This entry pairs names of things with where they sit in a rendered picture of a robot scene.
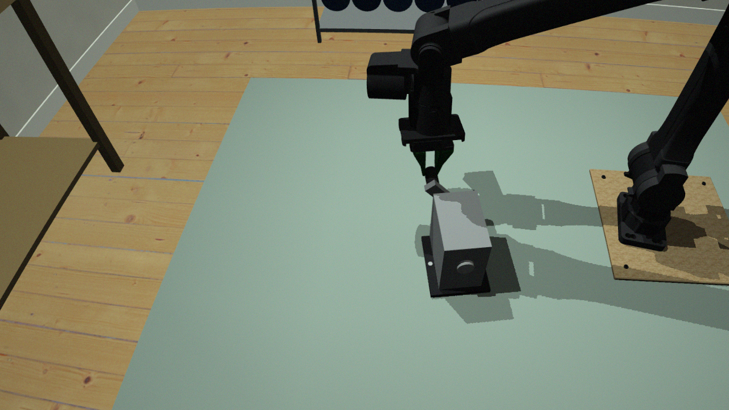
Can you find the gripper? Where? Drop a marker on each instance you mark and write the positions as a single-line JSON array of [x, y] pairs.
[[431, 132]]

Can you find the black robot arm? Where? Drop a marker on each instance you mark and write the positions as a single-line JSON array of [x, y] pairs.
[[657, 166]]

